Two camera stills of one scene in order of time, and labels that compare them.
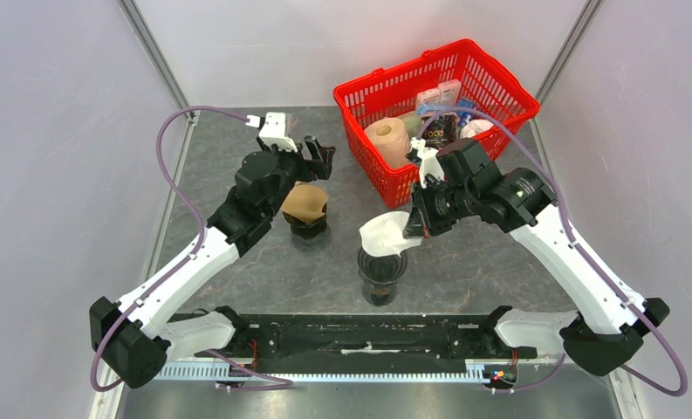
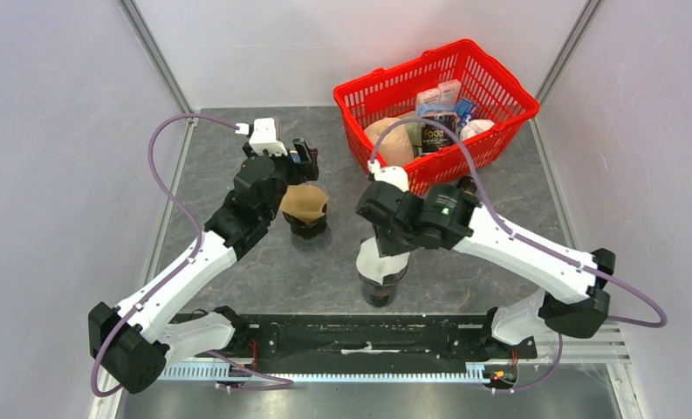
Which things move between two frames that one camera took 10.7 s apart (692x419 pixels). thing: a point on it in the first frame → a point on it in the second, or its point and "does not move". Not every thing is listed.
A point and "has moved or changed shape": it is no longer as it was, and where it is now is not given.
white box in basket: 448,92 does not move
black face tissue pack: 441,130 does not move
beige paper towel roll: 391,137 does not move
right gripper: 421,222 → 386,245
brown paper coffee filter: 304,202 does not move
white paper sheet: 382,235 has moved or changed shape
